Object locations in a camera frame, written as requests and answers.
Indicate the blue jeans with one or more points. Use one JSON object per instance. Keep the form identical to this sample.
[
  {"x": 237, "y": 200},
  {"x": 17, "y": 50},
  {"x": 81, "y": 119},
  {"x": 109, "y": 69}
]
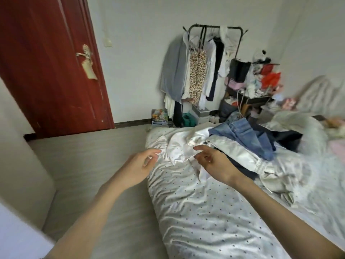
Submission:
[{"x": 245, "y": 137}]

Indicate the cream patterned pyjama top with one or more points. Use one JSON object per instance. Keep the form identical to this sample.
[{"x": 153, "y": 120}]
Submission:
[{"x": 323, "y": 180}]

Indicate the plush toys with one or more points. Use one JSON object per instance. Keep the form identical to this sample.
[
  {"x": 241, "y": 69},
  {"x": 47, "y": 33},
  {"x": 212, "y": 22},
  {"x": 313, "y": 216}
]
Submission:
[{"x": 335, "y": 126}]

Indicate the leopard print hanging garment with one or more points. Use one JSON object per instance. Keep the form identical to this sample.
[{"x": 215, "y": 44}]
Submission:
[{"x": 197, "y": 75}]

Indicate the white dotted bed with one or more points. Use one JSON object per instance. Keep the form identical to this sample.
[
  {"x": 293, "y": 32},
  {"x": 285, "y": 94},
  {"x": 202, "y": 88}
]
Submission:
[{"x": 215, "y": 223}]

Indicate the light grey smocked garment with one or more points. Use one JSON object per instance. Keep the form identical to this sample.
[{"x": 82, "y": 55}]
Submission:
[{"x": 180, "y": 145}]

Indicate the grey hanging garment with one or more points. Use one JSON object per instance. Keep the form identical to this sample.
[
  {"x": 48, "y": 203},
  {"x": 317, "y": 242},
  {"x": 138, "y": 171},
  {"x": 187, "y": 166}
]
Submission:
[{"x": 175, "y": 67}]

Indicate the white crumpled blanket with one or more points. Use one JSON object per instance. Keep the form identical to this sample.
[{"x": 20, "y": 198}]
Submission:
[{"x": 299, "y": 129}]

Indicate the person's left forearm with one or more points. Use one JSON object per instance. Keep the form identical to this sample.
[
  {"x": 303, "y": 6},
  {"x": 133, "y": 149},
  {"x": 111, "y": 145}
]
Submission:
[{"x": 86, "y": 223}]

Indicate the white storage box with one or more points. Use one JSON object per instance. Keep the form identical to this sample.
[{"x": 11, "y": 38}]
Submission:
[{"x": 201, "y": 113}]

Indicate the black garment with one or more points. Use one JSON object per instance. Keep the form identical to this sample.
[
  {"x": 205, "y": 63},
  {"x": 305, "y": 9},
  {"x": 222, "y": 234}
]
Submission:
[
  {"x": 216, "y": 62},
  {"x": 242, "y": 168}
]

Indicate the dark denim jeans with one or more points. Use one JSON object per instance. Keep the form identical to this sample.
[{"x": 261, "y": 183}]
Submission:
[{"x": 285, "y": 138}]

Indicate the dark side table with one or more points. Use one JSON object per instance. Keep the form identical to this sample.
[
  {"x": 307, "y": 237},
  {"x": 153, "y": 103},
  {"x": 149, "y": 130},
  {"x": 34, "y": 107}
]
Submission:
[{"x": 253, "y": 99}]

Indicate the grey wooden wardrobe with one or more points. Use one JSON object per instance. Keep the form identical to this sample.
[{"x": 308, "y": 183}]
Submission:
[{"x": 21, "y": 175}]

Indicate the green object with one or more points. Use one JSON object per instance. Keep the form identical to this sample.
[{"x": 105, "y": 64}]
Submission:
[{"x": 188, "y": 120}]

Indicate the black bag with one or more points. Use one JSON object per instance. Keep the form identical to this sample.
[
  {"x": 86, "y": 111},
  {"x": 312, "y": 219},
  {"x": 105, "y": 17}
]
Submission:
[{"x": 239, "y": 70}]

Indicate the white light switch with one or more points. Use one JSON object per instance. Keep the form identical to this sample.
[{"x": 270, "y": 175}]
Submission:
[{"x": 108, "y": 42}]

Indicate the pink box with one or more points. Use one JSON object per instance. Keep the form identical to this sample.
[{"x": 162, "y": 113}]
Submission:
[{"x": 235, "y": 84}]

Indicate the red wooden room door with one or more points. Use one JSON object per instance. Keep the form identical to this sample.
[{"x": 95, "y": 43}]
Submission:
[{"x": 48, "y": 67}]

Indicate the person's left hand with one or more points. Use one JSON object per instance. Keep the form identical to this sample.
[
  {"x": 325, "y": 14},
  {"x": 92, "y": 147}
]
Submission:
[{"x": 135, "y": 170}]

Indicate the person's right hand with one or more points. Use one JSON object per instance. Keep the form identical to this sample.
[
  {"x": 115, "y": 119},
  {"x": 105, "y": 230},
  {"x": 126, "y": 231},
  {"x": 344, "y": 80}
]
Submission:
[{"x": 218, "y": 164}]

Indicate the black white plush toy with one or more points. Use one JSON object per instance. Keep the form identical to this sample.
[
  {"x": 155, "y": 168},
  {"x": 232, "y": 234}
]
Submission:
[{"x": 260, "y": 56}]

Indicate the person's right forearm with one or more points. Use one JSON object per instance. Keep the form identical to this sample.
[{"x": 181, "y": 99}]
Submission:
[{"x": 285, "y": 218}]

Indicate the black clothes rack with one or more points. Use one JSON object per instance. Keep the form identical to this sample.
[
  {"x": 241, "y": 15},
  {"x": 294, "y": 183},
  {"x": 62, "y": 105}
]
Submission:
[{"x": 215, "y": 26}]

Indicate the black hanging garment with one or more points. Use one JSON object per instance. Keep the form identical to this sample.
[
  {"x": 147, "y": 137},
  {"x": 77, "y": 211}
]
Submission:
[{"x": 216, "y": 62}]

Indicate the red bag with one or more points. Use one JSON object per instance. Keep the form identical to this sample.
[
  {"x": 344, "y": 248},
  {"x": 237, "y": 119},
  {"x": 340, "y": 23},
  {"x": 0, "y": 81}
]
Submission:
[{"x": 270, "y": 78}]

